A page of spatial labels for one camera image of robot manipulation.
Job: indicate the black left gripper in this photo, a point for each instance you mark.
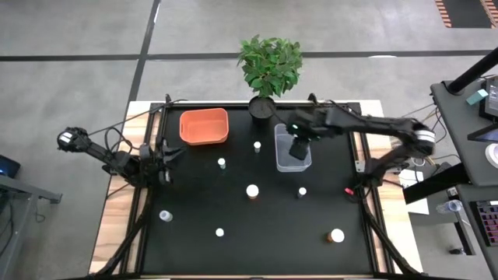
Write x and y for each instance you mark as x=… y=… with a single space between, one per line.
x=153 y=165

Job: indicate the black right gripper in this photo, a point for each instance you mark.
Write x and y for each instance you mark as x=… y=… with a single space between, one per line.
x=311 y=123

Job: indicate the dark medicine bottle white cap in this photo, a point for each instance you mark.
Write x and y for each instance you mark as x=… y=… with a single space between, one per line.
x=302 y=191

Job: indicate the small white-capped medicine bottle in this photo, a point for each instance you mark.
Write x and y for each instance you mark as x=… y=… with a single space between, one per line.
x=257 y=145
x=219 y=232

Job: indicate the clear medicine bottle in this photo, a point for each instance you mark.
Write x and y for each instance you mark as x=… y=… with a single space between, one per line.
x=165 y=215

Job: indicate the small white bottle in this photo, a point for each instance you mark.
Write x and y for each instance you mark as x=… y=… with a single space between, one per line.
x=221 y=161

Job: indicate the amber medicine bottle white cap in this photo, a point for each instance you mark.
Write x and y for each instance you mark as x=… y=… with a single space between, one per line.
x=337 y=235
x=252 y=190

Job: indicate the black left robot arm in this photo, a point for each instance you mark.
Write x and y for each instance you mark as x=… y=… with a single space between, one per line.
x=99 y=151

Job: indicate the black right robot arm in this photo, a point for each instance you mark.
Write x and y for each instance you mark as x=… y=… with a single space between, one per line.
x=373 y=125

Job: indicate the clear plastic bin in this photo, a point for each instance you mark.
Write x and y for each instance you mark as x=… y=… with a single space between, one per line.
x=284 y=163

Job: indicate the orange plastic bin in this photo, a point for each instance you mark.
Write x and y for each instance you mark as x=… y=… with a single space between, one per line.
x=204 y=128

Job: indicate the black plant pot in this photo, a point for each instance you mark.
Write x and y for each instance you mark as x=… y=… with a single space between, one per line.
x=261 y=109

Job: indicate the red tag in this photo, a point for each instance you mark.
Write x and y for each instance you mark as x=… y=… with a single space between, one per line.
x=349 y=191

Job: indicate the artificial green leafy plant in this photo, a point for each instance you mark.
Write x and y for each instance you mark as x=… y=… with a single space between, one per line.
x=270 y=66

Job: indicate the white sheet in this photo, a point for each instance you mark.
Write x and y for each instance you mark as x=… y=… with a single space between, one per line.
x=418 y=208

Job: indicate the black beam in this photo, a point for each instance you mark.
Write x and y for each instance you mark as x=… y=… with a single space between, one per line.
x=435 y=187

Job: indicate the grey metal desk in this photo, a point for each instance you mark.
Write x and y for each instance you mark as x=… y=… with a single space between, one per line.
x=23 y=190

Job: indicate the grey side desk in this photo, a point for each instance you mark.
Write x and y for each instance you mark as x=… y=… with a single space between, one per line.
x=455 y=136

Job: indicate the clear water bottle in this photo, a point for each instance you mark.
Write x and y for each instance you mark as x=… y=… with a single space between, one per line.
x=449 y=206

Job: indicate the dark device blue light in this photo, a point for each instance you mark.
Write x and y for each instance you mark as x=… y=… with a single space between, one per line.
x=8 y=166

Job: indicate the grey keyboard desk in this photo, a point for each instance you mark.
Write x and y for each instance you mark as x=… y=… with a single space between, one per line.
x=467 y=192

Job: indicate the teal box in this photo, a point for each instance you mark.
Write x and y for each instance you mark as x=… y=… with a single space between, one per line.
x=477 y=97

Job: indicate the dark tablet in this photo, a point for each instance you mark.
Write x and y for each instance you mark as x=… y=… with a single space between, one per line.
x=486 y=134

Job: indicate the black pole stand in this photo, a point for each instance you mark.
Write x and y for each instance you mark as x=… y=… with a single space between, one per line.
x=472 y=72

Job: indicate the white tape roll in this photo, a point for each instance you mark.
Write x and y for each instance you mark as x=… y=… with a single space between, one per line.
x=493 y=155

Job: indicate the computer monitor blue screen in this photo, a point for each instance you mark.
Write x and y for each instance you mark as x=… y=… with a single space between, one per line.
x=492 y=97

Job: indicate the backlit keyboard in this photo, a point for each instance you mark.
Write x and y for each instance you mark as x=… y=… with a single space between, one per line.
x=488 y=223

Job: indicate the black mat orange striped edge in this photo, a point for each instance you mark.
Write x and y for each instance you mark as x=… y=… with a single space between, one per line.
x=467 y=11

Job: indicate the black aluminium rig frame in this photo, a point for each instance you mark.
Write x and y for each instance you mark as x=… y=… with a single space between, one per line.
x=218 y=104

